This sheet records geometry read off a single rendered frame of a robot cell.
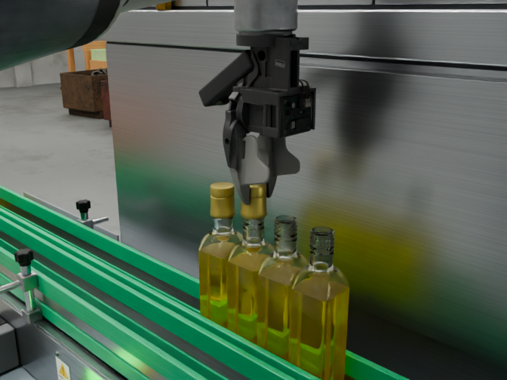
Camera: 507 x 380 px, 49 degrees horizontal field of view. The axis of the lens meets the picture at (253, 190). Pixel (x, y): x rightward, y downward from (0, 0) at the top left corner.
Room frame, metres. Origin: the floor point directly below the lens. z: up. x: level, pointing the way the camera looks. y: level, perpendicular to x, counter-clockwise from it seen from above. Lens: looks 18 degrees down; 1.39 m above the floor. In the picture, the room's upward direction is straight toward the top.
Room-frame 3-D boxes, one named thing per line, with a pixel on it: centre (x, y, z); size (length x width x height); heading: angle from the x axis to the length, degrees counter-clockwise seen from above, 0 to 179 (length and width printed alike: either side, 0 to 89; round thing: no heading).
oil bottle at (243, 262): (0.70, 0.00, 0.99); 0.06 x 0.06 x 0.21; 47
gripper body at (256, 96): (0.68, -0.02, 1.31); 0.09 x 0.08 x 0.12; 47
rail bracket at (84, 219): (1.13, 0.35, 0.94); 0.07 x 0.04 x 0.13; 137
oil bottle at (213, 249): (0.74, 0.04, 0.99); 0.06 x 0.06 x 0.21; 47
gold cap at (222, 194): (0.74, 0.04, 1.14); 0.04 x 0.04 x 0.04
